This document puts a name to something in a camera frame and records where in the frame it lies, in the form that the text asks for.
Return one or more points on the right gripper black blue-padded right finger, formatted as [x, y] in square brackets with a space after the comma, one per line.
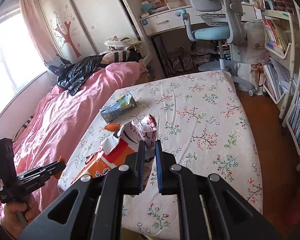
[208, 207]

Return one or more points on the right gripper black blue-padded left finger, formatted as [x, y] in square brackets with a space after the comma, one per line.
[91, 208]

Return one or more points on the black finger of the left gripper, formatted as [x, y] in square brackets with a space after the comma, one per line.
[54, 169]

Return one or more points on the orange white snack bag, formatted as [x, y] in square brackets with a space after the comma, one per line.
[127, 139]

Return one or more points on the orange peel piece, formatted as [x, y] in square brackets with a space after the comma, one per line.
[112, 127]

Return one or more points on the green white drink carton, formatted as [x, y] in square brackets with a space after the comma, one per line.
[112, 111]

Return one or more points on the cream yellow trash bin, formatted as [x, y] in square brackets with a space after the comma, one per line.
[131, 235]

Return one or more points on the pink duvet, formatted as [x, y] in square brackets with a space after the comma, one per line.
[69, 127]

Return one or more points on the black plastic bag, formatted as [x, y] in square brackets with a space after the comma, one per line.
[74, 75]

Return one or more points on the floral white bed sheet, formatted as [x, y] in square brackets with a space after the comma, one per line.
[201, 122]

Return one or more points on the window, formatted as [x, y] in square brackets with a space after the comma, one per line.
[20, 61]

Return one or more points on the striped clothing pile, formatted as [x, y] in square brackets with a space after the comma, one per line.
[122, 49]

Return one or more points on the pink curtain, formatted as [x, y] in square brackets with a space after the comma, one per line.
[41, 38]

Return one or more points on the white wardrobe tree decal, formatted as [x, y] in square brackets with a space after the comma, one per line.
[80, 28]

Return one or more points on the white bookshelf with books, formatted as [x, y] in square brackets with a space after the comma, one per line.
[281, 22]

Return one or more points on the white desk with drawers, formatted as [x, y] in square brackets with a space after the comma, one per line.
[167, 20]

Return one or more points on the blue grey office chair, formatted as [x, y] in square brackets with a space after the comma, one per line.
[223, 19]

